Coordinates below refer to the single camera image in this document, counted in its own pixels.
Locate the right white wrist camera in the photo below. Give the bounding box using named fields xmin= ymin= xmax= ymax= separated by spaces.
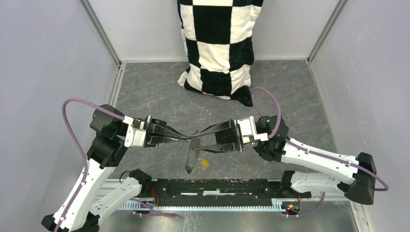
xmin=236 ymin=116 xmax=269 ymax=145

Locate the black white checkered pillow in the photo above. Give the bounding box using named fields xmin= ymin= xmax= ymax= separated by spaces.
xmin=177 ymin=0 xmax=263 ymax=107

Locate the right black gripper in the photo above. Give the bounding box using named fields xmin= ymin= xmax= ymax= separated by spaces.
xmin=190 ymin=119 xmax=252 ymax=154

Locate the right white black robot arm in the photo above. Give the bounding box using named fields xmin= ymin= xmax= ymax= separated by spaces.
xmin=191 ymin=116 xmax=377 ymax=205

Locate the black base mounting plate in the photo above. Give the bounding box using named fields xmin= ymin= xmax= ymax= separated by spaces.
xmin=139 ymin=179 xmax=312 ymax=206

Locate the yellow key tag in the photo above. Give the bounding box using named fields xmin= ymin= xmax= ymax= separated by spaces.
xmin=201 ymin=159 xmax=209 ymax=168

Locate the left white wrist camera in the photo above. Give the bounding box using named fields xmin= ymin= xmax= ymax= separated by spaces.
xmin=122 ymin=116 xmax=146 ymax=147

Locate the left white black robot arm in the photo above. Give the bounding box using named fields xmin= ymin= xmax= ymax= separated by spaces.
xmin=42 ymin=104 xmax=190 ymax=232

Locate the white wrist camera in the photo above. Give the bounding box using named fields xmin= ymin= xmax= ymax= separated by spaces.
xmin=236 ymin=116 xmax=269 ymax=145
xmin=122 ymin=116 xmax=146 ymax=147

